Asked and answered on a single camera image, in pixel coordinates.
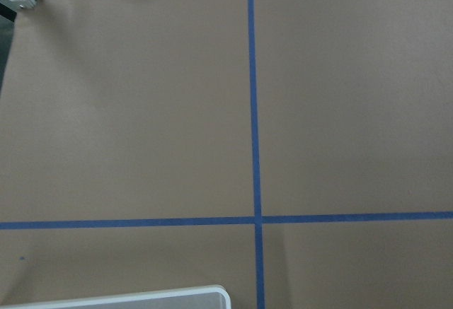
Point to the clear plastic storage box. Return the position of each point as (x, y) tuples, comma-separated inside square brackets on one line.
[(213, 296)]

